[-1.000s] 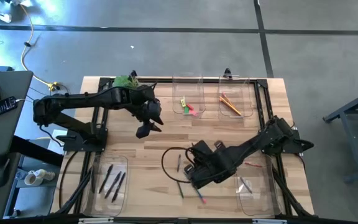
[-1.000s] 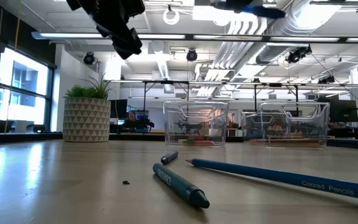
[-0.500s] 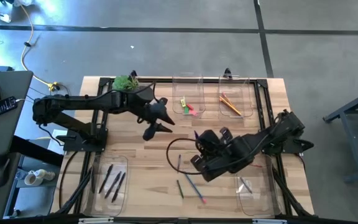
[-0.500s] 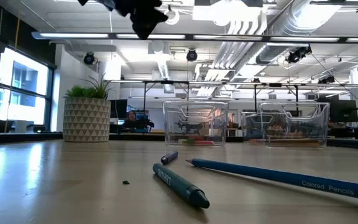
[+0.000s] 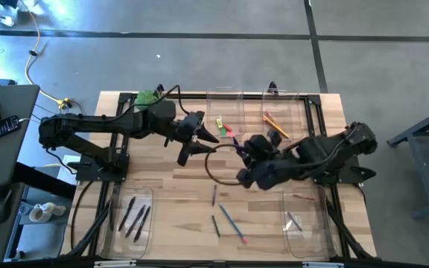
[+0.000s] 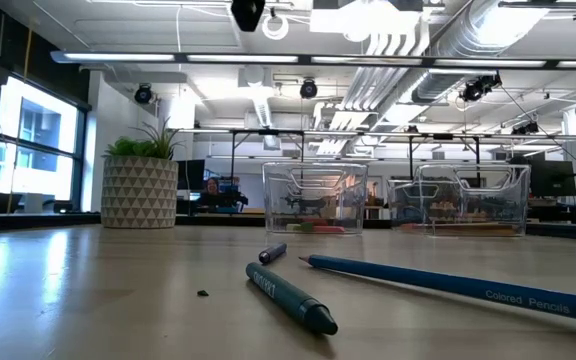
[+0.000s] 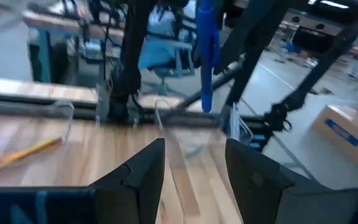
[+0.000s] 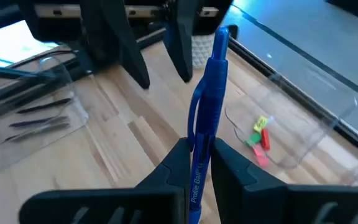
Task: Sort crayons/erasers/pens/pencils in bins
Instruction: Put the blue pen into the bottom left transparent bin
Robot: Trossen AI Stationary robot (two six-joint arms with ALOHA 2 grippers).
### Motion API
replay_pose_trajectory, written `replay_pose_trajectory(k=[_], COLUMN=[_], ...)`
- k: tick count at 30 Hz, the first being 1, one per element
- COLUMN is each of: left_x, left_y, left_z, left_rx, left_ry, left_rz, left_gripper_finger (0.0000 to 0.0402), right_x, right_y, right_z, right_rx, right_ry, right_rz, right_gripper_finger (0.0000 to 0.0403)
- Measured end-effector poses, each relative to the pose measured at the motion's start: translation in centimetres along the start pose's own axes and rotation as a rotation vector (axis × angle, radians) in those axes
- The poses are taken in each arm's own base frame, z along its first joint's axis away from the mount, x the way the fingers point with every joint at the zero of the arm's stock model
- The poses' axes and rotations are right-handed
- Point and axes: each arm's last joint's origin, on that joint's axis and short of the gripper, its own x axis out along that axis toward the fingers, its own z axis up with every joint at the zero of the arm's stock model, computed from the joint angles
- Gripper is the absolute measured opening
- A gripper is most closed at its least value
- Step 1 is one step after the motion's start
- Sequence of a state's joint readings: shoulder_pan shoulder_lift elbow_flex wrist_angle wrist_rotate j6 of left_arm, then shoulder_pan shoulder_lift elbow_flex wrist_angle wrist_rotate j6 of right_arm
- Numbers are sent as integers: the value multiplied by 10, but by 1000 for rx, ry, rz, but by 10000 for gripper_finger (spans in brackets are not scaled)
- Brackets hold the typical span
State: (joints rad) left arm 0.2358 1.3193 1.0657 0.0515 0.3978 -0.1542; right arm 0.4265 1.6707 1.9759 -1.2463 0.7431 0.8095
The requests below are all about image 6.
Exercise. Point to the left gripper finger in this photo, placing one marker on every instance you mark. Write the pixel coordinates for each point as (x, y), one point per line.
(248, 12)

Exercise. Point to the pink eraser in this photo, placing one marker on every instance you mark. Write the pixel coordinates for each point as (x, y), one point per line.
(329, 230)

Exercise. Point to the teal crayon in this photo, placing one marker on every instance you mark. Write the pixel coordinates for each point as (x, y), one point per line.
(288, 297)

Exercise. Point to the orange pencil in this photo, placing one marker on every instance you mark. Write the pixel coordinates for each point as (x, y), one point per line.
(468, 231)

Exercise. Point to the blue colored pencil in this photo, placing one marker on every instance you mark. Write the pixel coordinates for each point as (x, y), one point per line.
(418, 280)

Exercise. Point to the long ceiling light bar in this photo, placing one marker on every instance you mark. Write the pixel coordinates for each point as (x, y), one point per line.
(278, 58)

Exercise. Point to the black monitor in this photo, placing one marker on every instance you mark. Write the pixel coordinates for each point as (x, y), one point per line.
(191, 175)
(553, 178)

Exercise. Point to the person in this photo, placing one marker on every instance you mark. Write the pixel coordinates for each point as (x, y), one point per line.
(212, 186)

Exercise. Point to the green succulent plant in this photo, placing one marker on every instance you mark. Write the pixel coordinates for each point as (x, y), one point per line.
(128, 148)

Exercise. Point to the clear plastic bin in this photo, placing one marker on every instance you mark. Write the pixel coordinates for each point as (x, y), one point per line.
(468, 200)
(313, 200)

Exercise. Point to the white triangle-patterned plant pot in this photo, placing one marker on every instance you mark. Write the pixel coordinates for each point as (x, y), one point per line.
(139, 195)

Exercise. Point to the large window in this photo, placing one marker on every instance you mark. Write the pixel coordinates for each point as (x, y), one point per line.
(38, 130)

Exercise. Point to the black ceiling spotlight cluster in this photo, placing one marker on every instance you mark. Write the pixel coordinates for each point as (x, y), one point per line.
(478, 89)

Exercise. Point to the small dark green crumb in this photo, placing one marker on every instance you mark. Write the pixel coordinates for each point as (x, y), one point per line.
(202, 293)

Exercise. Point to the black background table frame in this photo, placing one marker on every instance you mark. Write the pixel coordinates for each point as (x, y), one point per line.
(268, 132)

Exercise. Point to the silver air duct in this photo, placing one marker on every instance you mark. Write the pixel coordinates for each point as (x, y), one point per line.
(468, 35)

